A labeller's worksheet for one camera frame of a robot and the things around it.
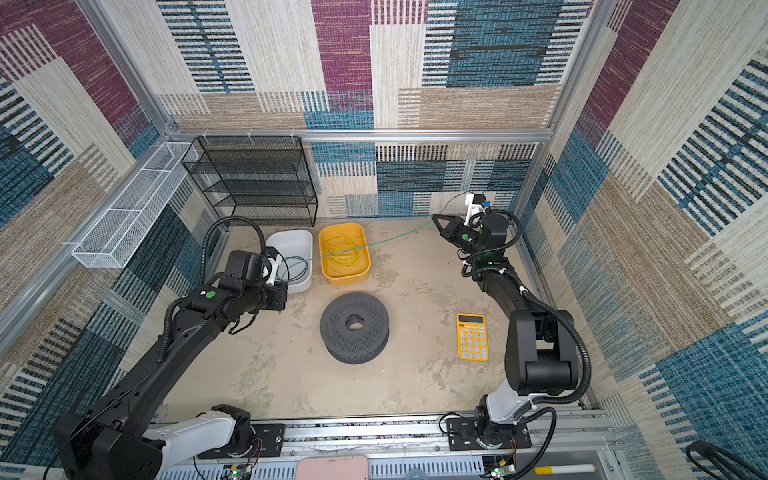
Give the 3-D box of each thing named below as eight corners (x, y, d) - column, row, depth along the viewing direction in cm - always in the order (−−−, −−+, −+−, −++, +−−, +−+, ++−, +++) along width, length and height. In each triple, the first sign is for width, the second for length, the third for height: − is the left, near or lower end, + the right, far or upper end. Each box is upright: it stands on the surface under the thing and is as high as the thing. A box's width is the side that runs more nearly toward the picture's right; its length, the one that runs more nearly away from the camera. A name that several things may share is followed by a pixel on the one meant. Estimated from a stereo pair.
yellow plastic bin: (324, 290, 103) (321, 280, 98) (320, 236, 118) (317, 225, 114) (373, 282, 105) (372, 272, 100) (363, 229, 120) (362, 219, 115)
